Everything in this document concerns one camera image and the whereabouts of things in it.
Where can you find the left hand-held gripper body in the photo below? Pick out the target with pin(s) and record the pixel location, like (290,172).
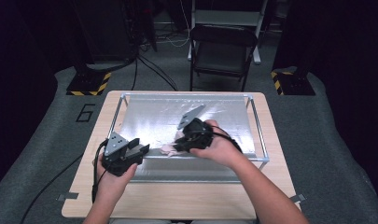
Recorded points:
(115,149)

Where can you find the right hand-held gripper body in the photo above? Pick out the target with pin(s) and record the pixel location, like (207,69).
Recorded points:
(197,133)

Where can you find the clear plastic-lined metal-frame box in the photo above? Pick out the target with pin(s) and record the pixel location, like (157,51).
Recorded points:
(158,118)

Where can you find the person's right hand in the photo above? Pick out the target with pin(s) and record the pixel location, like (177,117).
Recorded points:
(221,149)

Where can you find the person's left hand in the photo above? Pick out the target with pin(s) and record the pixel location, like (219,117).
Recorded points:
(113,186)

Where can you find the grey tape strip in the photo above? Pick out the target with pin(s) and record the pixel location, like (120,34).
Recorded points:
(299,197)
(68,196)

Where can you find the black yellow striped stand base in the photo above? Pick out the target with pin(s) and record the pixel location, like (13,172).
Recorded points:
(87,82)
(294,84)

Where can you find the black folding chair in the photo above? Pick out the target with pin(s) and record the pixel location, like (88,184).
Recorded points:
(227,17)
(222,59)

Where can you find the black equipment cabinet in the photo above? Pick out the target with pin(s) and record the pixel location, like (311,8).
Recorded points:
(105,31)

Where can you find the dark curtain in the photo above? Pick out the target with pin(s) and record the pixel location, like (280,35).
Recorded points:
(18,77)
(348,77)

